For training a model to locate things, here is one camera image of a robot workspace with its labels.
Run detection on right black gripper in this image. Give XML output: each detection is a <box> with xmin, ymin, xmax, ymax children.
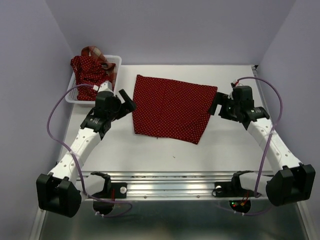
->
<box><xmin>206</xmin><ymin>92</ymin><xmax>240</xmax><ymax>121</ymax></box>

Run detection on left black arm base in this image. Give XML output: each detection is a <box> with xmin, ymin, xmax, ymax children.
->
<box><xmin>93</xmin><ymin>181</ymin><xmax>128</xmax><ymax>200</ymax></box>

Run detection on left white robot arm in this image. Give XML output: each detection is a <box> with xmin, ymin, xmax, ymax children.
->
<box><xmin>36</xmin><ymin>85</ymin><xmax>137</xmax><ymax>218</ymax></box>

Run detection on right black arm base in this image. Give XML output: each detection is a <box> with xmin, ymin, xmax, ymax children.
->
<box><xmin>211</xmin><ymin>181</ymin><xmax>254</xmax><ymax>198</ymax></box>

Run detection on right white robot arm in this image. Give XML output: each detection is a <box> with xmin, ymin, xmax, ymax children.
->
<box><xmin>209</xmin><ymin>86</ymin><xmax>316</xmax><ymax>207</ymax></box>

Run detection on red plaid skirt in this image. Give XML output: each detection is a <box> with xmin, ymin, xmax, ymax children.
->
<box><xmin>81</xmin><ymin>46</ymin><xmax>117</xmax><ymax>77</ymax></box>

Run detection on red polka dot skirt pile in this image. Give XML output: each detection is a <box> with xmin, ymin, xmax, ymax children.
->
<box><xmin>70</xmin><ymin>55</ymin><xmax>116</xmax><ymax>101</ymax></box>

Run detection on white plastic basket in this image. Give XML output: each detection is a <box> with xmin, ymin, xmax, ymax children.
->
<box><xmin>65</xmin><ymin>54</ymin><xmax>122</xmax><ymax>105</ymax></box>

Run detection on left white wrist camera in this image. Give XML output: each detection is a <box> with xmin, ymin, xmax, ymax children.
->
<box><xmin>92</xmin><ymin>81</ymin><xmax>114</xmax><ymax>95</ymax></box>

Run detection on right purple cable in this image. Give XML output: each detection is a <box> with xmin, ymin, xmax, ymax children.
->
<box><xmin>216</xmin><ymin>76</ymin><xmax>284</xmax><ymax>217</ymax></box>

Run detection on purple cable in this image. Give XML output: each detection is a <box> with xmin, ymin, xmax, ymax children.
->
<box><xmin>216</xmin><ymin>76</ymin><xmax>284</xmax><ymax>217</ymax></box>
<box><xmin>46</xmin><ymin>83</ymin><xmax>133</xmax><ymax>218</ymax></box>

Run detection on aluminium rail frame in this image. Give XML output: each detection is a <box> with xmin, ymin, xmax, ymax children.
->
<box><xmin>29</xmin><ymin>65</ymin><xmax>311</xmax><ymax>240</ymax></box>

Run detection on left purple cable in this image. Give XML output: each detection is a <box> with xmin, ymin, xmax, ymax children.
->
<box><xmin>46</xmin><ymin>83</ymin><xmax>133</xmax><ymax>218</ymax></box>

